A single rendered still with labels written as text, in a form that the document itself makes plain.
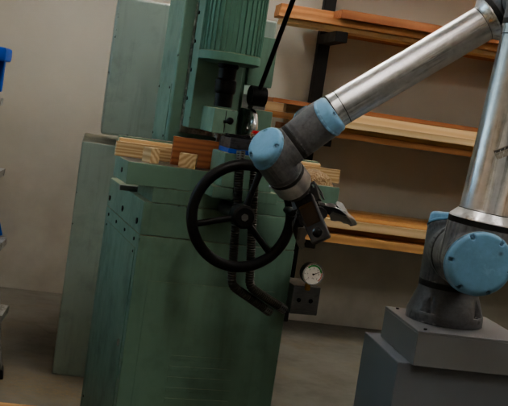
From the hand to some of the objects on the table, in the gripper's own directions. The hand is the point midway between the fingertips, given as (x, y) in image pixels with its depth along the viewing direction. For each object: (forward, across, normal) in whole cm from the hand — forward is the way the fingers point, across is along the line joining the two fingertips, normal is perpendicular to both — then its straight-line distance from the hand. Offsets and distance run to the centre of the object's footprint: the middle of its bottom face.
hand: (330, 239), depth 250 cm
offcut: (-18, +37, -35) cm, 54 cm away
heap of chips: (+17, +4, -37) cm, 41 cm away
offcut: (-12, +30, -34) cm, 47 cm away
